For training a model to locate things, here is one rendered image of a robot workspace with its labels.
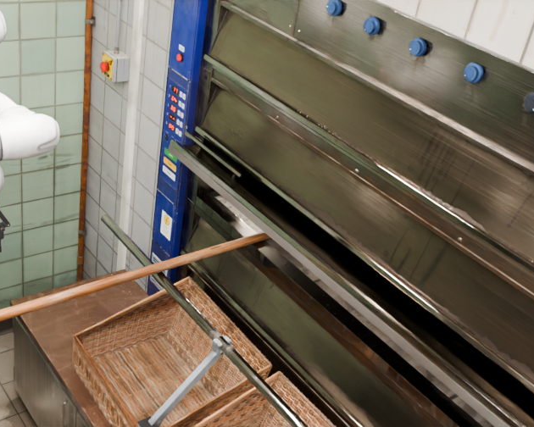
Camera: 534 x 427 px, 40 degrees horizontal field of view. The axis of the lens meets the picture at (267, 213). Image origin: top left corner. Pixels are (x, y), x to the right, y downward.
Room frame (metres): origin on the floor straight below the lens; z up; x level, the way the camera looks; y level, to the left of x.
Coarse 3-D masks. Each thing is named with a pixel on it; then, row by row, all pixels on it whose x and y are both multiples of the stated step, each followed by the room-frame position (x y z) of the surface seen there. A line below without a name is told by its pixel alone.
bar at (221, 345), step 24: (120, 240) 2.01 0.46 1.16; (144, 264) 1.90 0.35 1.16; (168, 288) 1.79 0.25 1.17; (192, 312) 1.70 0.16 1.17; (216, 336) 1.61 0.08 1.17; (216, 360) 1.58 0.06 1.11; (240, 360) 1.53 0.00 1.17; (192, 384) 1.53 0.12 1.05; (264, 384) 1.45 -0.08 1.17; (168, 408) 1.48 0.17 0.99; (288, 408) 1.38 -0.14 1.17
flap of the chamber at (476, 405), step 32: (224, 192) 2.01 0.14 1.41; (256, 192) 2.07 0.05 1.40; (256, 224) 1.88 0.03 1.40; (288, 224) 1.90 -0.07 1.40; (320, 256) 1.75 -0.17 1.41; (352, 256) 1.81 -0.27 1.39; (384, 288) 1.67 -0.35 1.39; (416, 320) 1.55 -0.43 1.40; (416, 352) 1.40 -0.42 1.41; (448, 352) 1.44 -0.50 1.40; (480, 352) 1.48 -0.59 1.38; (448, 384) 1.32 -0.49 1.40; (480, 384) 1.34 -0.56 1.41; (512, 384) 1.38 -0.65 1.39
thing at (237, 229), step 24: (216, 216) 2.26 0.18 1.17; (264, 240) 2.14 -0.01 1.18; (264, 264) 2.04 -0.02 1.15; (288, 264) 2.02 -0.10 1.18; (312, 288) 1.91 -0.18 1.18; (336, 312) 1.81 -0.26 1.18; (360, 336) 1.72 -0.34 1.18; (384, 360) 1.63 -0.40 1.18; (408, 384) 1.56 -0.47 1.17; (432, 384) 1.57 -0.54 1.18; (432, 408) 1.49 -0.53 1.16; (456, 408) 1.49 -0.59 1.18
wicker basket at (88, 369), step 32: (192, 288) 2.26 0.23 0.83; (128, 320) 2.13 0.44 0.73; (160, 320) 2.22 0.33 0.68; (192, 320) 2.19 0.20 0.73; (224, 320) 2.09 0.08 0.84; (96, 352) 2.05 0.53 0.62; (128, 352) 2.11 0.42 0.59; (160, 352) 2.14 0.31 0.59; (192, 352) 2.13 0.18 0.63; (256, 352) 1.95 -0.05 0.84; (96, 384) 1.85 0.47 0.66; (128, 384) 1.95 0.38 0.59; (160, 384) 1.98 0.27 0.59; (224, 384) 1.97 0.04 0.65; (128, 416) 1.67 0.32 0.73; (192, 416) 1.69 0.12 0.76
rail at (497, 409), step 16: (176, 144) 2.23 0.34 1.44; (192, 160) 2.15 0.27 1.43; (240, 192) 1.98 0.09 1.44; (256, 208) 1.90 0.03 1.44; (272, 224) 1.83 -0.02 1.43; (288, 240) 1.78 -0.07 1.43; (336, 272) 1.64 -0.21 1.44; (352, 288) 1.58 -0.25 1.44; (368, 304) 1.53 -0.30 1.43; (384, 320) 1.49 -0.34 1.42; (416, 336) 1.43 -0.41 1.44; (432, 352) 1.38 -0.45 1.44; (448, 368) 1.34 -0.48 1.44; (464, 384) 1.30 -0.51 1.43; (480, 400) 1.26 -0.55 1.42; (512, 416) 1.22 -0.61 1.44
